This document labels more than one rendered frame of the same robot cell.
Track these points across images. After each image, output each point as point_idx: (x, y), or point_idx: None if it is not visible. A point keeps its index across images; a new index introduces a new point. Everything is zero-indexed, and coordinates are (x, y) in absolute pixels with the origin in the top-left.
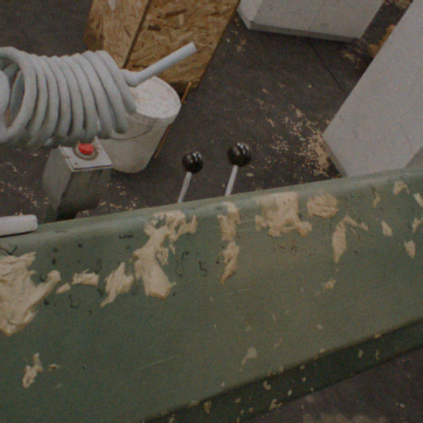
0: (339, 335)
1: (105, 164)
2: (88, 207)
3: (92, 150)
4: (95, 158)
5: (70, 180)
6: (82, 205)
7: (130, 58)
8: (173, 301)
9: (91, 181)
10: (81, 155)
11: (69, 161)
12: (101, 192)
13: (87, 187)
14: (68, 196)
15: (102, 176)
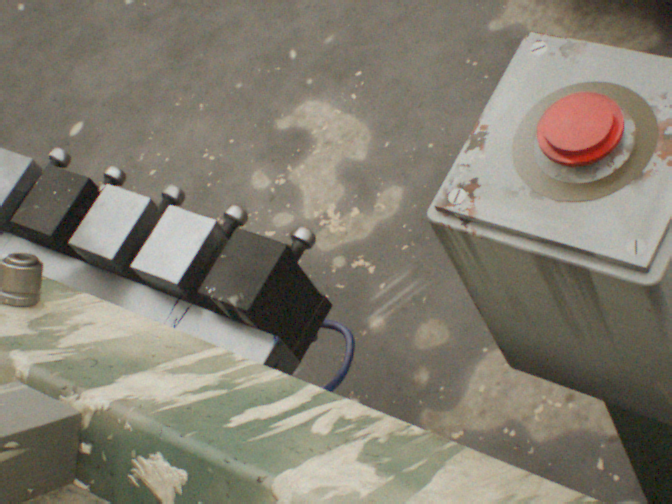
0: None
1: (605, 252)
2: (647, 410)
3: (590, 151)
4: (593, 196)
5: (448, 253)
6: (602, 384)
7: None
8: None
9: (563, 301)
10: (541, 156)
11: (459, 164)
12: (664, 373)
13: (570, 323)
14: (499, 317)
15: (609, 302)
